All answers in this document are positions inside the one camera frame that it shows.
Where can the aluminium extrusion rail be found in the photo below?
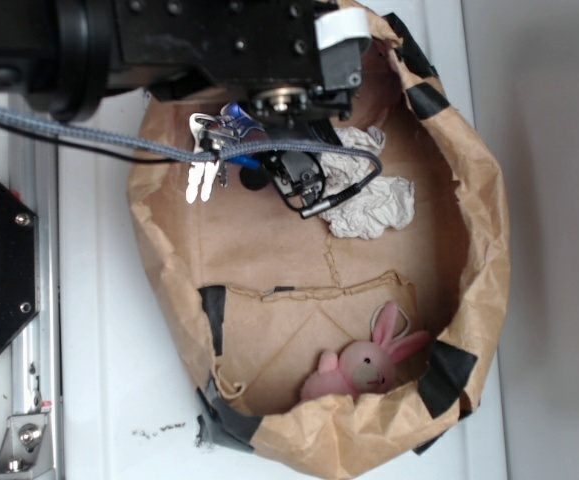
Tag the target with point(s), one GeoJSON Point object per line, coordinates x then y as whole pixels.
{"type": "Point", "coordinates": [36, 351]}

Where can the metal corner bracket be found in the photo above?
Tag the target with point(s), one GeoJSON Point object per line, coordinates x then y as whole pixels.
{"type": "Point", "coordinates": [26, 450]}

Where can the brown paper bag bin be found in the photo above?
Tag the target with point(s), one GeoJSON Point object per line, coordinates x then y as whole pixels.
{"type": "Point", "coordinates": [253, 294]}

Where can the crumpled white paper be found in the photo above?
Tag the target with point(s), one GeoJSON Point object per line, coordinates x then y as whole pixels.
{"type": "Point", "coordinates": [386, 202]}

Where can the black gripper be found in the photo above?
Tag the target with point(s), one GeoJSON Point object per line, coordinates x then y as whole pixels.
{"type": "Point", "coordinates": [292, 64]}

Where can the pink plush bunny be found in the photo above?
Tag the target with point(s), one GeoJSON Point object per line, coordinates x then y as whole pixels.
{"type": "Point", "coordinates": [365, 367]}

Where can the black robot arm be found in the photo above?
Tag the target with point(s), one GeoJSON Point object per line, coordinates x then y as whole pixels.
{"type": "Point", "coordinates": [58, 55]}

